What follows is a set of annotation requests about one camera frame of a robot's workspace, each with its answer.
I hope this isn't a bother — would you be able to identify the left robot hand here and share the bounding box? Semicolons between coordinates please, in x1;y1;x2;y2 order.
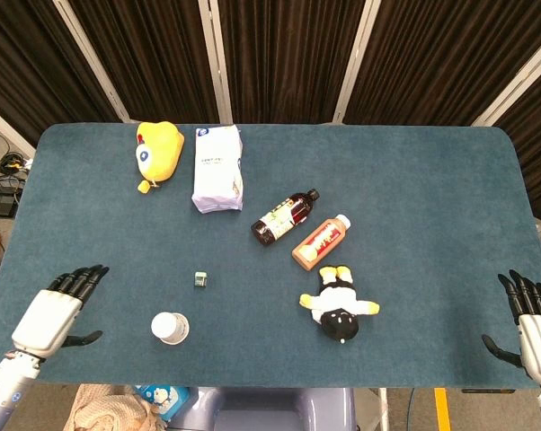
11;264;111;360

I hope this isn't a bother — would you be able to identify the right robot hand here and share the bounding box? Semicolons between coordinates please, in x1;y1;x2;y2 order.
481;268;541;387

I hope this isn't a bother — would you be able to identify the lavender robot base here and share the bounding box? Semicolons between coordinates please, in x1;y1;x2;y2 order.
164;386;357;431

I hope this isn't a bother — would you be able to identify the white paper cup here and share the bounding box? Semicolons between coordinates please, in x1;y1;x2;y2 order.
150;311;191;346

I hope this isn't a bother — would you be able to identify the beige knitted cloth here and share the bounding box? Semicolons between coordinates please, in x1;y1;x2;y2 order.
63;383;162;431

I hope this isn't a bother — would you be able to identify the blue cartoon box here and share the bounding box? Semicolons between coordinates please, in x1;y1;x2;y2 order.
133;384;192;423

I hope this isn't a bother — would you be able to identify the penguin plush toy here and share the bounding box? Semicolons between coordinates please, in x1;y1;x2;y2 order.
298;265;381;345

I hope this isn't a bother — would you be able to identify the yellow plush toy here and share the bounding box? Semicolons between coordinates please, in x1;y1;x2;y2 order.
134;120;186;195

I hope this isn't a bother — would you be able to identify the white snack bag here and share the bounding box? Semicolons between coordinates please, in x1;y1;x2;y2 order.
191;124;244;215

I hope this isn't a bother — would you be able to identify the brown drink bottle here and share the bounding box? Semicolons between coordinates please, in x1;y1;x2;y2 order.
291;214;352;272

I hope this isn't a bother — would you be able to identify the blue table mat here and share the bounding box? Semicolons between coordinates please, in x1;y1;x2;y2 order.
0;122;541;391

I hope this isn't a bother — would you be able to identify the dark tea bottle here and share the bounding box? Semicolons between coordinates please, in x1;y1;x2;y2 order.
250;188;321;248

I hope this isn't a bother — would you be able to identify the bundle of floor cables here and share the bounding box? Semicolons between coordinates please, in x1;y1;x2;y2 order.
0;134;33;221

